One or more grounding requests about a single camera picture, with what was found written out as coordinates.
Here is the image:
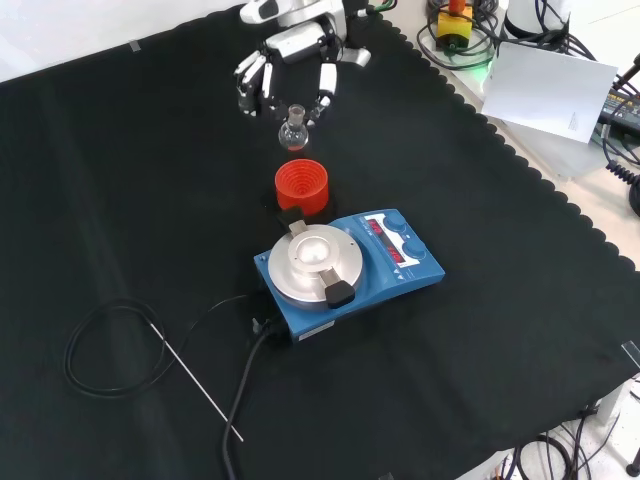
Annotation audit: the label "yellow stop button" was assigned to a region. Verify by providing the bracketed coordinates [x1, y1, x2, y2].
[436, 0, 474, 51]

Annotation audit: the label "thick black power cable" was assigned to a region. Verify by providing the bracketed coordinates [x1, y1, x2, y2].
[221, 319, 289, 480]

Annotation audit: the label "black device with yellow label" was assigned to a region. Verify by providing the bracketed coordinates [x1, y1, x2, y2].
[597, 84, 640, 131]

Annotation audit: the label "thin metal probe rod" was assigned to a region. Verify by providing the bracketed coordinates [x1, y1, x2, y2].
[148, 322, 245, 443]

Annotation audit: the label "black coiled cable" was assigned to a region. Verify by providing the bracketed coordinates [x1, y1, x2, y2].
[604, 158, 640, 217]

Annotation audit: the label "black looped cable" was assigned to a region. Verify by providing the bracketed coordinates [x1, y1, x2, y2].
[416, 0, 504, 71]

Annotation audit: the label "white cylinder post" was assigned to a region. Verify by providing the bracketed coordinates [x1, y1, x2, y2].
[502, 0, 571, 39]

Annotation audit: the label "thin black probe cable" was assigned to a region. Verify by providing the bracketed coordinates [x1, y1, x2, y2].
[63, 293, 251, 399]

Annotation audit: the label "clear round-bottom flask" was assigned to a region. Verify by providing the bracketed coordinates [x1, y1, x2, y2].
[277, 103, 309, 153]

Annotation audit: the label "pale board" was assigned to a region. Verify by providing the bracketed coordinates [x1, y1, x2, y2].
[480, 41, 620, 146]

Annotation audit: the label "heater with blue base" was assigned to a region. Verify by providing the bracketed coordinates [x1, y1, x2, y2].
[253, 205, 446, 346]

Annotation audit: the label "black cloth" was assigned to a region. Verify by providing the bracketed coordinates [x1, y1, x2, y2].
[0, 7, 640, 480]

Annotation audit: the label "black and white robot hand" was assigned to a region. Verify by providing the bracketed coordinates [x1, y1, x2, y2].
[233, 14, 374, 126]

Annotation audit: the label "orange ribbed flask holder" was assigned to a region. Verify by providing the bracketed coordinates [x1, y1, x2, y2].
[273, 158, 330, 217]

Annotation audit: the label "black floor cables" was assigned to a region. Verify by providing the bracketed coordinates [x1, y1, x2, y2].
[499, 389, 640, 480]

